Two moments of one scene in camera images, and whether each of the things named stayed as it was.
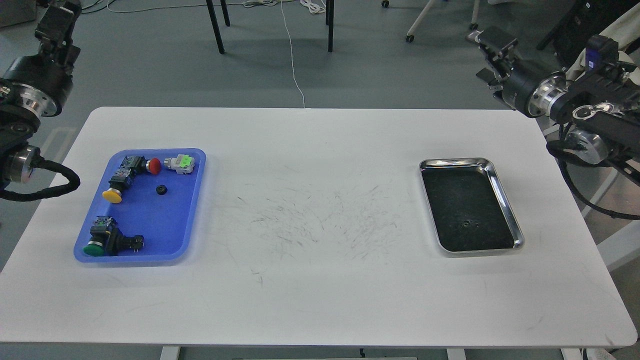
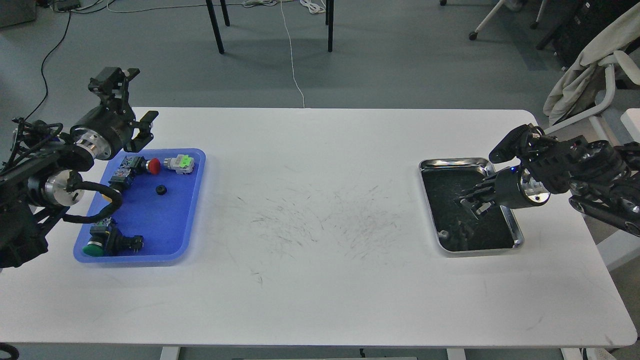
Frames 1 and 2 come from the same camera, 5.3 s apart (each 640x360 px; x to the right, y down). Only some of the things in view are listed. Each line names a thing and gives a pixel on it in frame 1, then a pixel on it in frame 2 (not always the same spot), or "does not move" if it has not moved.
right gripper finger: (489, 77) -> (478, 206)
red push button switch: (138, 163) does not move
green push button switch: (106, 240) does not move
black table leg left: (216, 28) does not move
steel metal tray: (469, 211) does not move
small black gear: (161, 189) does not move
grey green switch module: (183, 164) does not move
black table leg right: (329, 20) does not move
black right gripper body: (533, 87) -> (515, 188)
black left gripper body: (43, 79) -> (105, 130)
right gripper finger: (498, 43) -> (477, 193)
